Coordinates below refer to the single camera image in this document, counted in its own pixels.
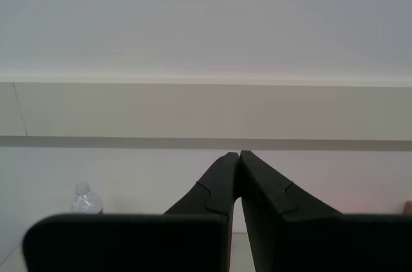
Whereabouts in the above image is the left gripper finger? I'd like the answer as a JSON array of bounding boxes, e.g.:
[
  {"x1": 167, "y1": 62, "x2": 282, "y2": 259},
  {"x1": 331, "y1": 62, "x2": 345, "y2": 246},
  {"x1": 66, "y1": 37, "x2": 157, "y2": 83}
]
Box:
[
  {"x1": 21, "y1": 151, "x2": 241, "y2": 272},
  {"x1": 239, "y1": 150, "x2": 412, "y2": 272}
]

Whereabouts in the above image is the clear plastic water bottle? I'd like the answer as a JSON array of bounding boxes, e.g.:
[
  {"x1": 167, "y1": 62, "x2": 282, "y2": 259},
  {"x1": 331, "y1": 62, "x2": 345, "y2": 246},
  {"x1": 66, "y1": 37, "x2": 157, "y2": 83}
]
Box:
[{"x1": 71, "y1": 181, "x2": 106, "y2": 215}]

